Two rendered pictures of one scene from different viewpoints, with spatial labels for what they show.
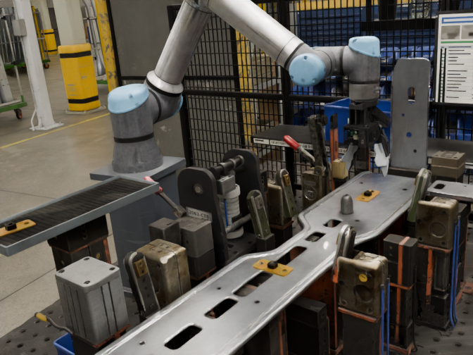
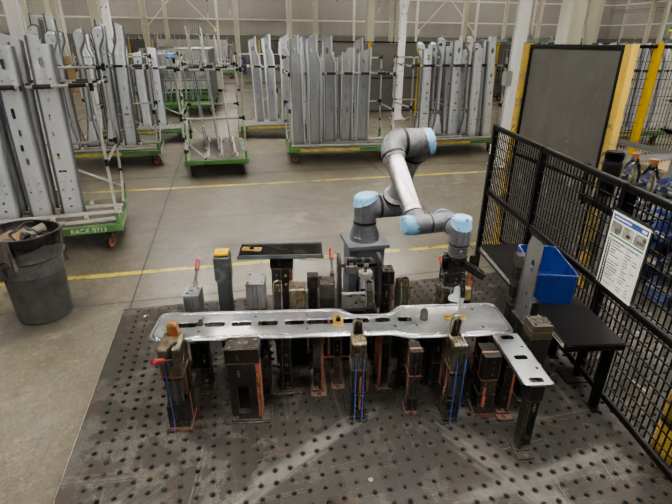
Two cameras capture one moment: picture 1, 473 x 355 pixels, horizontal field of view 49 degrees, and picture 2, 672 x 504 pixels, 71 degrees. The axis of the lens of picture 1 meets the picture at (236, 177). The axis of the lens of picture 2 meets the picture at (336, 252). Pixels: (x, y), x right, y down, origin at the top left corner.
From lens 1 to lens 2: 1.28 m
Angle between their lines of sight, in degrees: 43
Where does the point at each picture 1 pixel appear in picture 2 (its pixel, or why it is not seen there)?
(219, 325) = (282, 327)
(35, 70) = (507, 116)
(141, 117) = (364, 213)
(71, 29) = not seen: hidden behind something
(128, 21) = (533, 109)
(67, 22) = not seen: hidden behind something
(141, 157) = (359, 234)
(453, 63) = (612, 254)
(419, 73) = (537, 252)
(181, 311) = (282, 314)
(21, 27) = (508, 78)
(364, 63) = (452, 233)
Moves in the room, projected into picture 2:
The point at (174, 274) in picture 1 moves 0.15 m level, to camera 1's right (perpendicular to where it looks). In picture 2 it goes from (294, 298) to (318, 313)
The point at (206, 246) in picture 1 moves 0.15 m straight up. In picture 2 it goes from (328, 295) to (328, 262)
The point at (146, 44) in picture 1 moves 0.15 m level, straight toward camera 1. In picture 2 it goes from (538, 132) to (533, 135)
